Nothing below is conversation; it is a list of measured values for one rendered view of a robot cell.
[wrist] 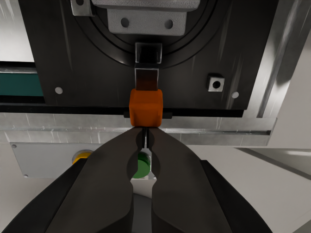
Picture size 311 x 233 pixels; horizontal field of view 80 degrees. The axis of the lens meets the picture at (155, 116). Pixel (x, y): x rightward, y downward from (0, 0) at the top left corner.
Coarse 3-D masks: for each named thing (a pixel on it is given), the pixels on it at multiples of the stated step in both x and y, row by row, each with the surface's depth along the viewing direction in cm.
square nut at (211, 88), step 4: (208, 76) 20; (212, 76) 20; (216, 76) 20; (220, 76) 20; (208, 80) 20; (212, 80) 20; (216, 80) 20; (220, 80) 20; (208, 84) 20; (212, 84) 20; (216, 84) 21; (220, 84) 20; (208, 88) 20; (212, 88) 20; (216, 88) 20; (220, 88) 20
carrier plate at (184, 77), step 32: (32, 0) 17; (64, 0) 17; (256, 0) 17; (32, 32) 18; (64, 32) 18; (224, 32) 18; (256, 32) 18; (64, 64) 20; (96, 64) 20; (192, 64) 20; (224, 64) 20; (256, 64) 20; (64, 96) 21; (96, 96) 21; (128, 96) 21; (192, 96) 22; (224, 96) 22
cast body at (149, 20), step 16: (96, 0) 7; (112, 0) 7; (128, 0) 7; (144, 0) 7; (160, 0) 7; (176, 0) 7; (192, 0) 7; (112, 16) 10; (128, 16) 10; (144, 16) 10; (160, 16) 10; (176, 16) 10; (112, 32) 11; (128, 32) 11; (144, 32) 11; (160, 32) 11; (176, 32) 11
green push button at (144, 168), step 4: (140, 156) 26; (144, 156) 26; (140, 160) 26; (144, 160) 26; (148, 160) 26; (140, 164) 26; (144, 164) 26; (148, 164) 26; (140, 168) 26; (144, 168) 26; (148, 168) 26; (140, 172) 27; (144, 172) 27; (148, 172) 27; (136, 176) 27; (140, 176) 27; (144, 176) 27
